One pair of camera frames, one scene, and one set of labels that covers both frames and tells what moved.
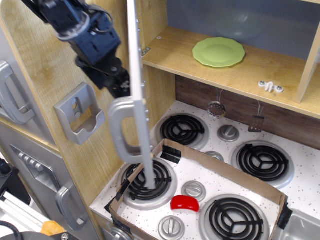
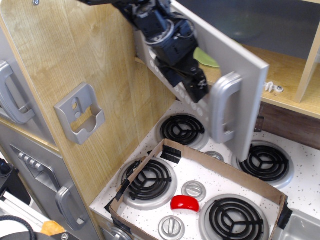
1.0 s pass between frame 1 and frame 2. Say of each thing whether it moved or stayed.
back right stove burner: stayed
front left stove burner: stayed
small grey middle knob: stayed
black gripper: moved
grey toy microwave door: moved
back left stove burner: stayed
